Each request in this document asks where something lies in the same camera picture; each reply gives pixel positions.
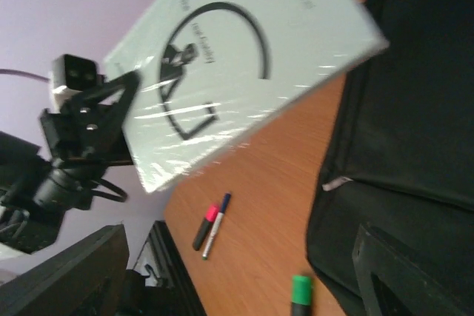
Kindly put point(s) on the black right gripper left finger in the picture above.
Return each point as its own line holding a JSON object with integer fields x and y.
{"x": 84, "y": 279}

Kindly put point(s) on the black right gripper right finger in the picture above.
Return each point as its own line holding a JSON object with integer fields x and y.
{"x": 394, "y": 279}

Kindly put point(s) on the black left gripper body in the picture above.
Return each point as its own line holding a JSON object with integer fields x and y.
{"x": 59, "y": 135}

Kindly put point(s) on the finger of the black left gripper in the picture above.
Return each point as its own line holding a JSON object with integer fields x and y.
{"x": 98, "y": 114}

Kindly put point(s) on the black student backpack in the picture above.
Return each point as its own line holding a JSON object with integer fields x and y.
{"x": 404, "y": 135}

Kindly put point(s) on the grey notebook with circle logo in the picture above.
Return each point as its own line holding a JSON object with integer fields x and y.
{"x": 213, "y": 71}

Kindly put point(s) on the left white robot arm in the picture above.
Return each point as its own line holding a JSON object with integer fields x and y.
{"x": 36, "y": 193}

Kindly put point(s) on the green highlighter marker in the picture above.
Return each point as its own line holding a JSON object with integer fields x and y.
{"x": 301, "y": 296}

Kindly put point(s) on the pink highlighter marker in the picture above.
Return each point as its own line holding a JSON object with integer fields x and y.
{"x": 205, "y": 226}

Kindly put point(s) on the blue capped white pen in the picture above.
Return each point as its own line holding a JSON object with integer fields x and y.
{"x": 216, "y": 225}

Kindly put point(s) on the white zipper pull tab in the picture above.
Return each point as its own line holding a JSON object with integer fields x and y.
{"x": 335, "y": 183}

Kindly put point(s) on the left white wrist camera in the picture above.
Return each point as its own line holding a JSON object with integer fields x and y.
{"x": 71, "y": 75}

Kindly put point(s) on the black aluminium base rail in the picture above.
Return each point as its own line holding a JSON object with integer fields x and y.
{"x": 159, "y": 283}

